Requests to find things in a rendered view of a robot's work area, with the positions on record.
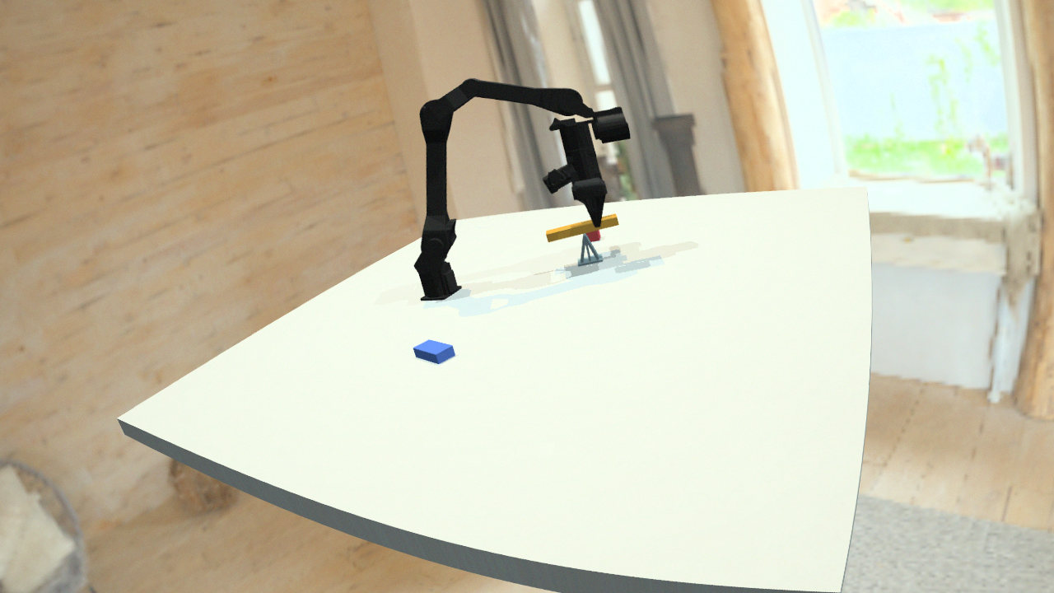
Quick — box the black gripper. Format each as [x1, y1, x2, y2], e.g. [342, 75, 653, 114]
[565, 145, 608, 228]

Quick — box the yellow bar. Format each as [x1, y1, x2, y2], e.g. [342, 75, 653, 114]
[546, 213, 619, 242]

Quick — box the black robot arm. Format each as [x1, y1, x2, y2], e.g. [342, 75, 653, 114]
[414, 78, 630, 301]

